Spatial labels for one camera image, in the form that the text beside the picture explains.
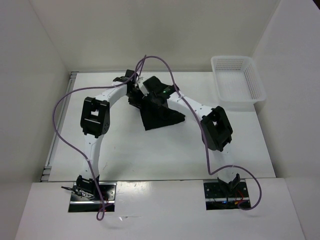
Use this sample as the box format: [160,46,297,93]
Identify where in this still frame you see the black shorts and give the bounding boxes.
[140,100,186,131]

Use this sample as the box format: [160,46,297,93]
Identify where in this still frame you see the white plastic mesh basket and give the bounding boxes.
[210,55,266,106]

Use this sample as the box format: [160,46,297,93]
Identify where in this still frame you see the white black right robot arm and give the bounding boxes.
[137,76,240,197]

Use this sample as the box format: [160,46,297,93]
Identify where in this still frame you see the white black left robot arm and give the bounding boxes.
[76,69,144,200]

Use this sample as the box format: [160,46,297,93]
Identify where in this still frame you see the aluminium table edge rail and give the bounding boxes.
[39,71,78,183]

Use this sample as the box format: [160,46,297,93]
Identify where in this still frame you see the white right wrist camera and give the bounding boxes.
[136,78,149,96]

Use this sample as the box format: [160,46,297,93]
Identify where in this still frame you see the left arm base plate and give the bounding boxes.
[68,182,117,213]

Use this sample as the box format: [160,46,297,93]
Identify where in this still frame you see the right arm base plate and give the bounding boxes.
[203,180,251,211]

